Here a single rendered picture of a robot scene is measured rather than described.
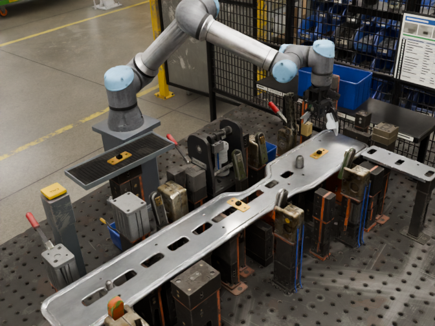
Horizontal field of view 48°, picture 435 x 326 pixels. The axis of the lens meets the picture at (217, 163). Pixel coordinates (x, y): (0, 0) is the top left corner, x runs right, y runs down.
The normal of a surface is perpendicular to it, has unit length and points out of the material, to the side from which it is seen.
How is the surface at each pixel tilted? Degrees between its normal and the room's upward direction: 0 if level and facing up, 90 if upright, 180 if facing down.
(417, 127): 0
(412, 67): 90
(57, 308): 0
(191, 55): 91
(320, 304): 0
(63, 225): 90
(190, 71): 92
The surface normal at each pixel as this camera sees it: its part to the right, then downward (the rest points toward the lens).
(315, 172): -0.04, -0.85
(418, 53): -0.72, 0.40
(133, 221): 0.69, 0.36
